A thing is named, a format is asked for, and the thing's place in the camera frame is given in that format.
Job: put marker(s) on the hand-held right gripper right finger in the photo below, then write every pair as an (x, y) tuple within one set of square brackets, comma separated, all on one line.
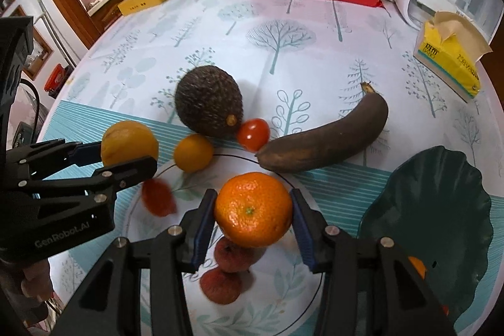
[(301, 231)]

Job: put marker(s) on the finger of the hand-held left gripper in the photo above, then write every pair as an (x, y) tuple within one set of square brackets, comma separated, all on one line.
[(88, 153), (130, 172)]

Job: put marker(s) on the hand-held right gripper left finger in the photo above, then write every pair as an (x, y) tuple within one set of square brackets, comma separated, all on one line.
[(202, 231)]

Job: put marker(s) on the large yellow round fruit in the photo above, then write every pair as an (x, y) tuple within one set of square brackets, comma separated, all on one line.
[(126, 143)]

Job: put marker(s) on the red cherry tomato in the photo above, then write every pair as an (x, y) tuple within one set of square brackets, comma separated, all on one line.
[(254, 135), (157, 198)]

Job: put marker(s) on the red lychee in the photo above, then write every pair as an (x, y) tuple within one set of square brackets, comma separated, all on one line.
[(236, 259), (220, 287)]

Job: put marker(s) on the large orange tangerine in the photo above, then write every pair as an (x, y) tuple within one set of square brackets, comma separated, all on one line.
[(254, 208)]

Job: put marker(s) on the small yellow-orange citrus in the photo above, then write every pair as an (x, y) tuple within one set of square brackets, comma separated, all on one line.
[(193, 153)]

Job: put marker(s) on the overripe brown banana with stem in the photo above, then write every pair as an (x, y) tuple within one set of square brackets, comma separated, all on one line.
[(327, 147)]

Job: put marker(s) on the dark brown avocado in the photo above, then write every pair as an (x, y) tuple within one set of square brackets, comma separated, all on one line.
[(208, 100)]

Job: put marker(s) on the tangerine with green stem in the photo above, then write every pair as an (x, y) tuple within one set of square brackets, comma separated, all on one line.
[(418, 267)]

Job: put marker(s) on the dark green wavy plate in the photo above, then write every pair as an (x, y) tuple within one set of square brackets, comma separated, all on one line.
[(433, 202)]

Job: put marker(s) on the person's left hand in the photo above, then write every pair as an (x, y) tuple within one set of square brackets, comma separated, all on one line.
[(37, 281)]

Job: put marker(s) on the red crate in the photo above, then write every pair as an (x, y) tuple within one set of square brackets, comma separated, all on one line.
[(55, 80)]

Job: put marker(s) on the tree print tablecloth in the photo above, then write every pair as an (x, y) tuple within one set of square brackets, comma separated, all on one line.
[(315, 56)]

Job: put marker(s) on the yellow tissue box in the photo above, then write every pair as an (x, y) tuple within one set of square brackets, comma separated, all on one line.
[(449, 60)]

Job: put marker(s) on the wooden frame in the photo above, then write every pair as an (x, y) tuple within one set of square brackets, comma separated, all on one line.
[(41, 52)]

